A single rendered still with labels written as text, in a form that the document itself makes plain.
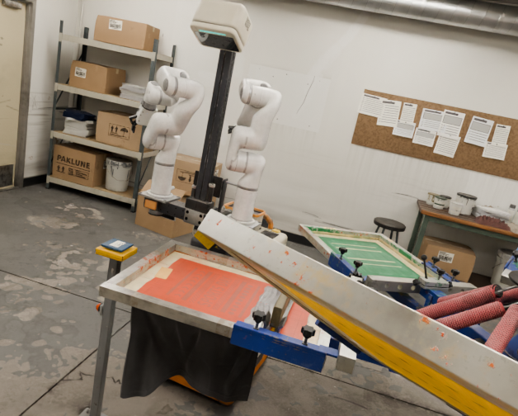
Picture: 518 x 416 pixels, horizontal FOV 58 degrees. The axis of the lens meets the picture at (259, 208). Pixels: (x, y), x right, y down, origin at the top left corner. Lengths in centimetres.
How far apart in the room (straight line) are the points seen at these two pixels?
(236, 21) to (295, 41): 359
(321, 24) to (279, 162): 159
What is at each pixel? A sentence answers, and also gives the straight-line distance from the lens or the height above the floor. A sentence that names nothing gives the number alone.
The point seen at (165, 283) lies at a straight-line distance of 182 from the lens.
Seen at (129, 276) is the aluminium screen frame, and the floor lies 98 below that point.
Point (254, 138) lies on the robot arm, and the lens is 199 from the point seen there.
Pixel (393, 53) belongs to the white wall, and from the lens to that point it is 544.
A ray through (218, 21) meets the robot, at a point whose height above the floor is 194.
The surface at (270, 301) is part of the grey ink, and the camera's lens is 182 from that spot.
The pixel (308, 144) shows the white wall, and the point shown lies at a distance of 547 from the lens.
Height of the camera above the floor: 174
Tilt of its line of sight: 15 degrees down
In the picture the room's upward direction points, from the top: 12 degrees clockwise
